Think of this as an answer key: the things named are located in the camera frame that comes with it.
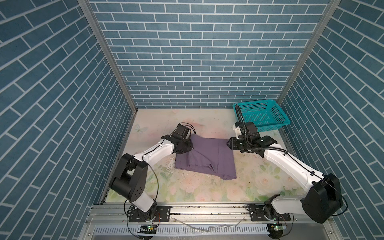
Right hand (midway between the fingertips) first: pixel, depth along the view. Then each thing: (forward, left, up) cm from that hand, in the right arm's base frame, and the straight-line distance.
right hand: (229, 143), depth 83 cm
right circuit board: (-36, -23, -18) cm, 46 cm away
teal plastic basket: (+40, -34, -16) cm, 55 cm away
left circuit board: (-41, +39, -18) cm, 60 cm away
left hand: (0, +20, -7) cm, 21 cm away
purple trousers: (-2, +11, -13) cm, 17 cm away
